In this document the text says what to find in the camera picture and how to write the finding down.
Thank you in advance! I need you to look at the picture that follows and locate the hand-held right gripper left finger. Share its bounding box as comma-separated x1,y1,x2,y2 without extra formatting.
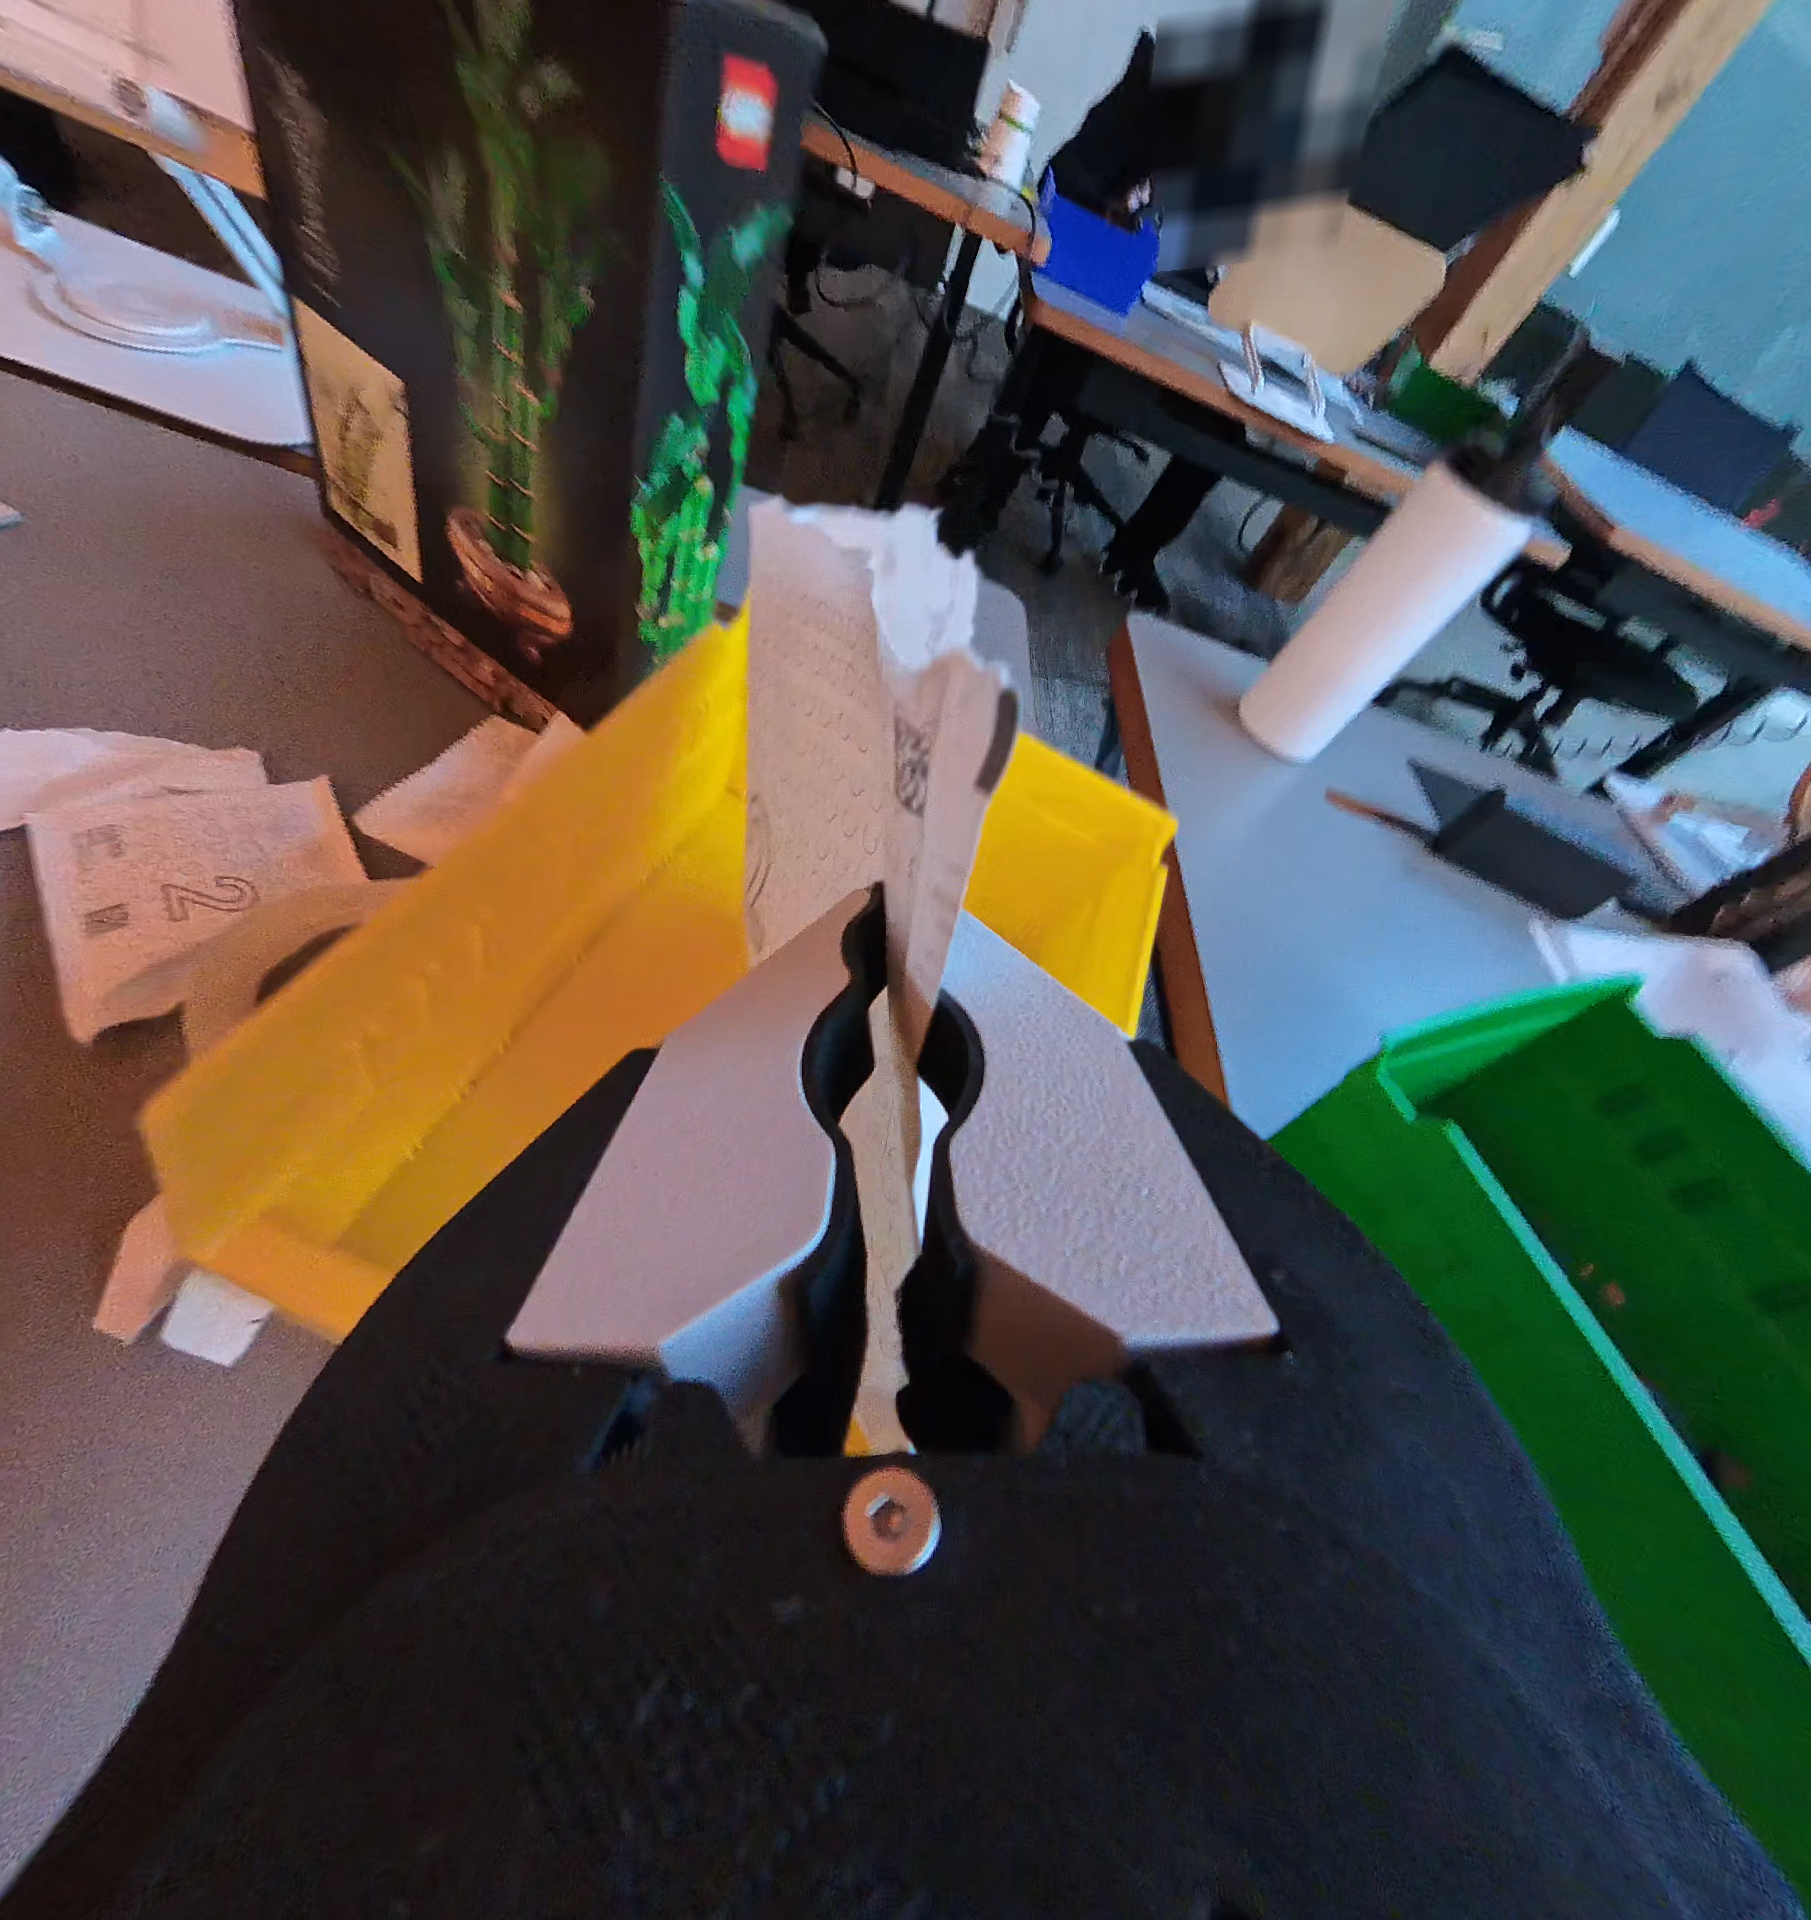
502,882,892,1458

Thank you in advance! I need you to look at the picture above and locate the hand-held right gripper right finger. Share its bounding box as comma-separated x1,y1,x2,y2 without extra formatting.
904,912,1279,1458

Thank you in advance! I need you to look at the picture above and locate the white printed paper packet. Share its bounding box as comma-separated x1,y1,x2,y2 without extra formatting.
736,501,1022,1458

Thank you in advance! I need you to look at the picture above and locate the yellow plastic bin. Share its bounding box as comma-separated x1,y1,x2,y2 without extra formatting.
139,599,1181,1342

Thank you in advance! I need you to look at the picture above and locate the white table wooden edge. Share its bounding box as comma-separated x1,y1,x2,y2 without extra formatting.
1107,616,1811,1141

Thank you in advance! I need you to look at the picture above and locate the green plastic bin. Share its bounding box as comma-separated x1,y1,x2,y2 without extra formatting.
1272,978,1811,1920

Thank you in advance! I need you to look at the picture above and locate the white paper scrap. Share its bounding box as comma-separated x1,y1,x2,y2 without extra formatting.
94,1196,275,1366

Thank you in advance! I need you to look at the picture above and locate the small black box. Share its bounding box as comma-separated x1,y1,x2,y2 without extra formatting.
1410,759,1638,917

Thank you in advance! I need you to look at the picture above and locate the white tall tumbler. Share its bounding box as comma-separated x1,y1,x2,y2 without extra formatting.
1238,447,1539,767

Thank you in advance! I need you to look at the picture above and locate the black office chair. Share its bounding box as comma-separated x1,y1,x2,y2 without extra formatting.
1382,557,1701,785
944,403,1221,608

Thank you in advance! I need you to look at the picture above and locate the torn white paper packet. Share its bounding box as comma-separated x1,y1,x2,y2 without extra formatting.
0,728,266,843

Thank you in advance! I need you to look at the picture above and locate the long grey table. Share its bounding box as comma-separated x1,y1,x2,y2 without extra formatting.
1025,277,1811,677

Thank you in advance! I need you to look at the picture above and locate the black toy set box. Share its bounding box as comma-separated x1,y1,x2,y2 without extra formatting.
234,0,832,728

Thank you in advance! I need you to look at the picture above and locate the blue bin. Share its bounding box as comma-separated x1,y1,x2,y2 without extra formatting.
1036,164,1162,315

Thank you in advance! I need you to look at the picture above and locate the white paper cup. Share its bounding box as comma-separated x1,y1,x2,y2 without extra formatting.
976,82,1046,185

